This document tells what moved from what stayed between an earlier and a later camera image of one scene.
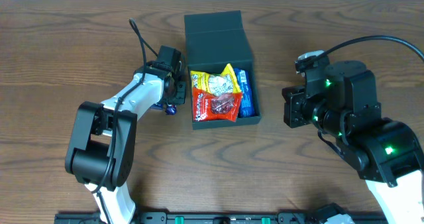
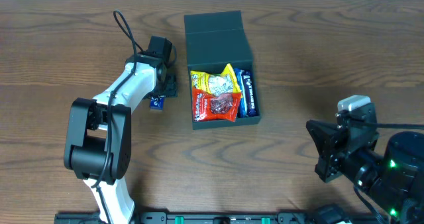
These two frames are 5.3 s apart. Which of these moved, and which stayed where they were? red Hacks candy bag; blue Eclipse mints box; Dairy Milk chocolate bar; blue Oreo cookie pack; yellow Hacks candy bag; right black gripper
Moved: Dairy Milk chocolate bar; right black gripper
Stayed: red Hacks candy bag; blue Eclipse mints box; yellow Hacks candy bag; blue Oreo cookie pack
